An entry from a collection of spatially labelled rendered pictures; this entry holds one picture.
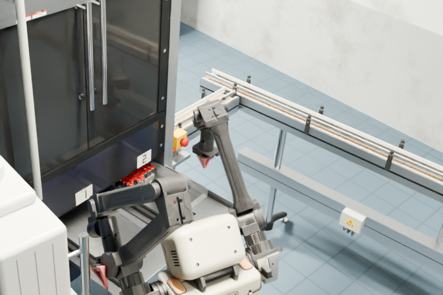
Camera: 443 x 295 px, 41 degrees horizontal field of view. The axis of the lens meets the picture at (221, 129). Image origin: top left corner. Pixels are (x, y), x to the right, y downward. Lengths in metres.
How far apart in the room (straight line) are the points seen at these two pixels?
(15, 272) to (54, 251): 0.10
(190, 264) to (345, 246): 2.25
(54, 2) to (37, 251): 0.82
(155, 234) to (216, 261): 0.24
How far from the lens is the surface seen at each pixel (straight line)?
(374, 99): 5.20
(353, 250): 3.85
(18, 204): 1.53
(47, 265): 1.53
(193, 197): 2.62
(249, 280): 1.81
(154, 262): 2.33
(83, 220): 2.50
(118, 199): 1.72
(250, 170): 3.52
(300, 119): 3.18
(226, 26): 6.12
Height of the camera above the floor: 2.54
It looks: 32 degrees down
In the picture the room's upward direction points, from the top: 6 degrees clockwise
